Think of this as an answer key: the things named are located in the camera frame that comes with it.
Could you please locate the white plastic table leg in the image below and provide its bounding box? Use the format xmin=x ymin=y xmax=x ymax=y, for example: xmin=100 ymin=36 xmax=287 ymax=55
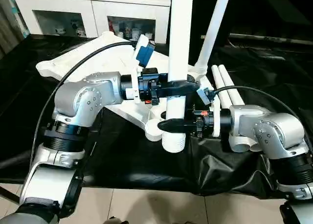
xmin=218 ymin=64 xmax=258 ymax=152
xmin=160 ymin=0 xmax=194 ymax=153
xmin=194 ymin=0 xmax=233 ymax=76
xmin=211 ymin=65 xmax=248 ymax=153

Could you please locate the white plastic table top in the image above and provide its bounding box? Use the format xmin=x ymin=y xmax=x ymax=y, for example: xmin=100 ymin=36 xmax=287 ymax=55
xmin=35 ymin=31 xmax=214 ymax=142

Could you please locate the black plastic mat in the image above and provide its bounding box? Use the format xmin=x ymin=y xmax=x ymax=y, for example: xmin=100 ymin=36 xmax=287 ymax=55
xmin=0 ymin=34 xmax=313 ymax=201

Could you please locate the black speaker box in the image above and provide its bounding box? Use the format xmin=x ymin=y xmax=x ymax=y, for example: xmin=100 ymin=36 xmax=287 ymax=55
xmin=168 ymin=0 xmax=232 ymax=43

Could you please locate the white glass-door cabinet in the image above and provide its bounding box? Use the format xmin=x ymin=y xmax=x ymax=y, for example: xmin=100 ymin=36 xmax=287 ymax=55
xmin=13 ymin=0 xmax=172 ymax=44

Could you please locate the grey curtain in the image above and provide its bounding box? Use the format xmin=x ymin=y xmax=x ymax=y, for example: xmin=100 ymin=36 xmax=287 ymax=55
xmin=0 ymin=0 xmax=30 ymax=60

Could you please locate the black metal stand leg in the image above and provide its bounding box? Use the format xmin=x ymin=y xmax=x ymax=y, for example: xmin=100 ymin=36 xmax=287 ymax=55
xmin=0 ymin=184 xmax=23 ymax=205

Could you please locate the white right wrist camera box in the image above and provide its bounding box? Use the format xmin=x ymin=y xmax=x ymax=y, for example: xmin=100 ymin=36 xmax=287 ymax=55
xmin=195 ymin=86 xmax=223 ymax=138

